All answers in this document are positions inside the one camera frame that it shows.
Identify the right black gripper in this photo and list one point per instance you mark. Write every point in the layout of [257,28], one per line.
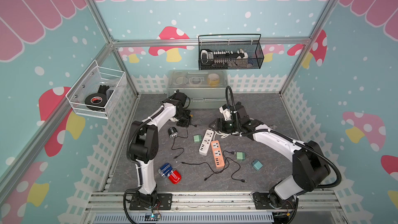
[218,125]

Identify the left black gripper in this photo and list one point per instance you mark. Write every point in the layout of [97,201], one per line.
[185,123]

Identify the black silver electric shaver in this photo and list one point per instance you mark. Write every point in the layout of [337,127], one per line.
[173,133]

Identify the white power strip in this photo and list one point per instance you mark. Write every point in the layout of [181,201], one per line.
[203,150]

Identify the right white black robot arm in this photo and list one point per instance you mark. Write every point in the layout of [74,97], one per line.
[310,168]

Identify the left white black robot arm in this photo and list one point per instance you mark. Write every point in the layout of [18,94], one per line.
[142,148]

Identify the red blue electric shaver case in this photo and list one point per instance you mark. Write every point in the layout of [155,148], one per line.
[172,174]

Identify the green charger adapter with prongs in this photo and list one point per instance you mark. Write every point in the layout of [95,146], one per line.
[240,156]

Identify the translucent green storage box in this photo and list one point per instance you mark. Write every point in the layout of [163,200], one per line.
[194,85]

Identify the teal cube adapter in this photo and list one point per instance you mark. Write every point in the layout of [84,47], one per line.
[257,165]

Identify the orange power strip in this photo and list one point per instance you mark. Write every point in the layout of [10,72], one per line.
[217,153]

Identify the yellow tape roll in box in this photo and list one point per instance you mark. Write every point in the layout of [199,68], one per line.
[213,80]

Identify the black power strip in basket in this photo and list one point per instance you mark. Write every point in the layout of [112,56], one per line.
[213,58]

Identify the black electrical tape roll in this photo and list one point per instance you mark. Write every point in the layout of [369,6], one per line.
[96,101]

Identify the black wire mesh wall basket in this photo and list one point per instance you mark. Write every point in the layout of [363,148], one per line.
[249,43]

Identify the white wire wall basket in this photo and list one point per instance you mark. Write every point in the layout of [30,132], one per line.
[97,79]

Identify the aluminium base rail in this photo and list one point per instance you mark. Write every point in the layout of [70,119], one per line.
[234,207]

